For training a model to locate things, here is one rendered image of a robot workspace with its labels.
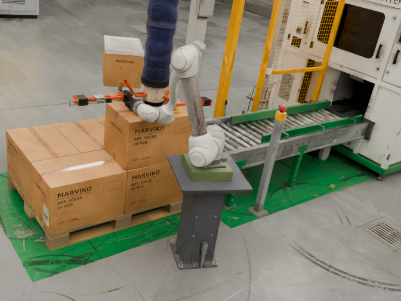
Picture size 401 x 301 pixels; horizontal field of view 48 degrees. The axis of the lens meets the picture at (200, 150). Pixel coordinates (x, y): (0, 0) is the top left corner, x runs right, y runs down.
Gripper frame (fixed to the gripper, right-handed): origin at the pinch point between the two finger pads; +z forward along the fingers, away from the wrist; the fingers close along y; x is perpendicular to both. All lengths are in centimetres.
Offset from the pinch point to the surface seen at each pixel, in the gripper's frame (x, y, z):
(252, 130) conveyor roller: 156, 55, 8
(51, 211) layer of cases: -62, 72, -21
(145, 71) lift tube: 15.7, -18.6, -1.0
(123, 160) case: -5.1, 45.7, -16.5
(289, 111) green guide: 224, 47, 21
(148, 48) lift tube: 16.0, -36.1, -2.0
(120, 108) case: 1.2, 12.7, 5.3
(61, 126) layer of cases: -19, 54, 70
